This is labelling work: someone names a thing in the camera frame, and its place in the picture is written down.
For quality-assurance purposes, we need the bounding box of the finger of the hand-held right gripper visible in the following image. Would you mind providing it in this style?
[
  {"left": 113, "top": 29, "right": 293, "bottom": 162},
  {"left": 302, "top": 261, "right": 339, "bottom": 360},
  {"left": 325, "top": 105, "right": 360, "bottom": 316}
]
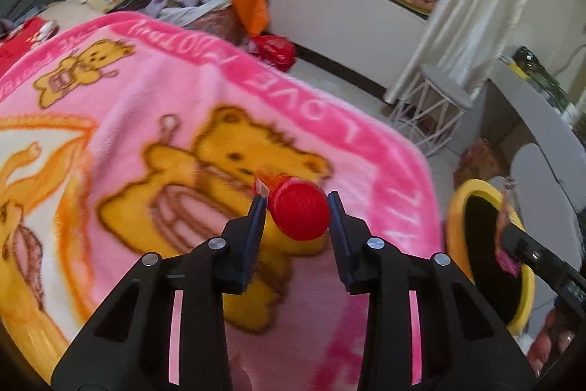
[{"left": 499, "top": 224, "right": 586, "bottom": 305}]

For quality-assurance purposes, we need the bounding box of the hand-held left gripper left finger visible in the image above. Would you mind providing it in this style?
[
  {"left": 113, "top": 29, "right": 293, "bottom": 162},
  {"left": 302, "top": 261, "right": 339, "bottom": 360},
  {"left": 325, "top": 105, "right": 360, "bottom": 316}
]
[{"left": 50, "top": 193, "right": 267, "bottom": 391}]

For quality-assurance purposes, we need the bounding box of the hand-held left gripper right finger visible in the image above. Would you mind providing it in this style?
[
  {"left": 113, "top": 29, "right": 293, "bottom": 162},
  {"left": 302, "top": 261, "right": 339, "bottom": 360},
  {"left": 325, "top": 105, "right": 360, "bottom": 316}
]
[{"left": 327, "top": 191, "right": 538, "bottom": 391}]

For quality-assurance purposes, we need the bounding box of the red wrapper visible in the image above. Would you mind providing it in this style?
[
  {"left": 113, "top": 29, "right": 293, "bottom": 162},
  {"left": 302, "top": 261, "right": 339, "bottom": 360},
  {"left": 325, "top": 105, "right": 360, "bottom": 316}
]
[{"left": 253, "top": 172, "right": 331, "bottom": 241}]

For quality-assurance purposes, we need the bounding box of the yellow trash bin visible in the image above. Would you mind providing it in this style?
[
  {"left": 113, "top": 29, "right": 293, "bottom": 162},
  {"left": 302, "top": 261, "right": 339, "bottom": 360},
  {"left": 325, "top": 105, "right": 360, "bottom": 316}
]
[{"left": 443, "top": 179, "right": 536, "bottom": 336}]

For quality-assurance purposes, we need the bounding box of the person's right hand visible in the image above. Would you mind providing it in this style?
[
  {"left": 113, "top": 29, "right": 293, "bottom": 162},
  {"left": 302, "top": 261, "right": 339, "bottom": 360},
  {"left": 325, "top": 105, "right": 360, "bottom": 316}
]
[{"left": 526, "top": 306, "right": 580, "bottom": 376}]

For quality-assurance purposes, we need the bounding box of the person's left hand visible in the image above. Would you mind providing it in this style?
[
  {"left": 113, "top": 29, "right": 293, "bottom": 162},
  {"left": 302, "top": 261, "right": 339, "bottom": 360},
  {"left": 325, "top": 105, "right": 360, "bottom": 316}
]
[{"left": 231, "top": 352, "right": 255, "bottom": 391}]

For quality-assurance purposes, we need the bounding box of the white box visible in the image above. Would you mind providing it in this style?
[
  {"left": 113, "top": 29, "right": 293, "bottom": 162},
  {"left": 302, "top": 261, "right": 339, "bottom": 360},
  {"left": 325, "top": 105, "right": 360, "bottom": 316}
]
[{"left": 559, "top": 100, "right": 580, "bottom": 123}]

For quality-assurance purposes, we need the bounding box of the white desk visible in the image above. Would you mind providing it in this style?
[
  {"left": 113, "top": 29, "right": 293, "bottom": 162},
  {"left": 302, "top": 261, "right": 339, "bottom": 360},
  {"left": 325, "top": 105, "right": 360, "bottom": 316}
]
[{"left": 476, "top": 61, "right": 586, "bottom": 190}]

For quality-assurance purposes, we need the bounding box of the pink printed blanket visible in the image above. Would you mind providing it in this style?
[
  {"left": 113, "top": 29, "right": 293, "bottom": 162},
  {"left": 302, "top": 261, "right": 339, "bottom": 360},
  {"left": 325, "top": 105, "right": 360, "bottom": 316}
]
[{"left": 0, "top": 11, "right": 442, "bottom": 391}]

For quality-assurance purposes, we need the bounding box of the dark glossy package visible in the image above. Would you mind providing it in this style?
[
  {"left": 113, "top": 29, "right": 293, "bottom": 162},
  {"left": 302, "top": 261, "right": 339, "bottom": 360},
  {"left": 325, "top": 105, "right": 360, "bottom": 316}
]
[{"left": 510, "top": 46, "right": 571, "bottom": 108}]

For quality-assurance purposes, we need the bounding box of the red bag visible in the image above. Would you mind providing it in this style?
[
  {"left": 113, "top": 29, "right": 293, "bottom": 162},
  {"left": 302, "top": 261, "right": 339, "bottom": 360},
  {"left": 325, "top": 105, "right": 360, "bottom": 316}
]
[{"left": 251, "top": 34, "right": 297, "bottom": 73}]

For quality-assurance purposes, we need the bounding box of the brown patterned bag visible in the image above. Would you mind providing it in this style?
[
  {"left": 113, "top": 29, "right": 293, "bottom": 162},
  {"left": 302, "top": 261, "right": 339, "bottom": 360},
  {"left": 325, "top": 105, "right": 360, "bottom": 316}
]
[{"left": 158, "top": 0, "right": 250, "bottom": 48}]

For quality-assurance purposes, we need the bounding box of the pale fluffy bed sheet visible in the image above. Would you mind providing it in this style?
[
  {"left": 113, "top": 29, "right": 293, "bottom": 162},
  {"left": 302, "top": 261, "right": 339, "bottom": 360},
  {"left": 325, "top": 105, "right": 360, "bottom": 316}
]
[{"left": 41, "top": 0, "right": 115, "bottom": 25}]

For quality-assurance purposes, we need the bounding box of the white wire stool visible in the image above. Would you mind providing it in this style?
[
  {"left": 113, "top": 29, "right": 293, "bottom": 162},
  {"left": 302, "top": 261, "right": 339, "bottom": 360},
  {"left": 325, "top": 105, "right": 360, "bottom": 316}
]
[{"left": 389, "top": 65, "right": 474, "bottom": 157}]

